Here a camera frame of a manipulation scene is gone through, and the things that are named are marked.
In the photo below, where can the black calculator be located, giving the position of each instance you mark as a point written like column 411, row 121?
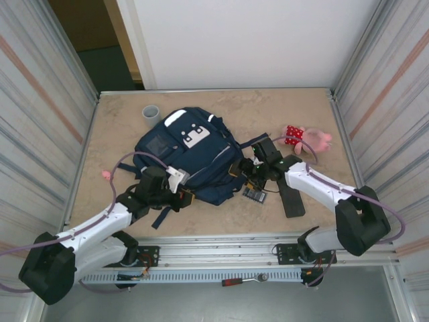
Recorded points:
column 254, row 195

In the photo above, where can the navy blue backpack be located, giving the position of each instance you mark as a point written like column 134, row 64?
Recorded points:
column 201, row 157

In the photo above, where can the black pencil case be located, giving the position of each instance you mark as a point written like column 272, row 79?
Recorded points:
column 293, row 201

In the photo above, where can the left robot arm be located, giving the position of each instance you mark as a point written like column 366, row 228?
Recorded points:
column 94, row 228

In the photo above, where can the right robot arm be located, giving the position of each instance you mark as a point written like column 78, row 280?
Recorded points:
column 321, row 194

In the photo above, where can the small pink toy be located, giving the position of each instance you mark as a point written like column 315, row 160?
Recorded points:
column 106, row 174

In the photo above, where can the pink plush doll red dress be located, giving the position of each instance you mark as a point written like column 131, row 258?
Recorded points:
column 315, row 139

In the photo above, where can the grey plastic cup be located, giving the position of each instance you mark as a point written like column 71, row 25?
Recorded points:
column 151, row 117

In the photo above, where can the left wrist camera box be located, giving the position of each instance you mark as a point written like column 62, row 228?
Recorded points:
column 177, row 177

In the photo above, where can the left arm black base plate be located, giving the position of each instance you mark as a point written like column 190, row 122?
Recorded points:
column 151, row 255

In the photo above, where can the aluminium mounting rail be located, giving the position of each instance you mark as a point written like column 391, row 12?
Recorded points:
column 218, row 250

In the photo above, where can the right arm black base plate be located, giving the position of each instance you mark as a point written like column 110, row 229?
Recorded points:
column 285, row 253

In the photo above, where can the beige door frame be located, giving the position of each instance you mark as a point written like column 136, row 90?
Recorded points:
column 122, row 37

